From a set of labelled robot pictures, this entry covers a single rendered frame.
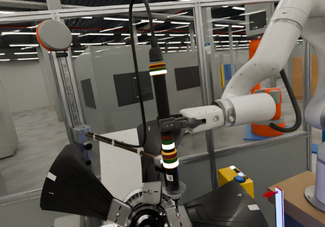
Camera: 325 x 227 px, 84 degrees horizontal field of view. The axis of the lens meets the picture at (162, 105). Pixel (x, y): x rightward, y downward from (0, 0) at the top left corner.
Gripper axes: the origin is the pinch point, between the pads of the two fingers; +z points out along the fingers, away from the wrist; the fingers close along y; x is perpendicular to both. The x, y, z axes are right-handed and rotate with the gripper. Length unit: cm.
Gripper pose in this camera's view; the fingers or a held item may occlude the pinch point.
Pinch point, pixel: (165, 122)
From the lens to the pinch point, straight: 49.6
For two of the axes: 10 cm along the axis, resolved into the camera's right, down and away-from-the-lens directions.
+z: -9.8, 1.4, -1.7
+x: -1.2, -9.8, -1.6
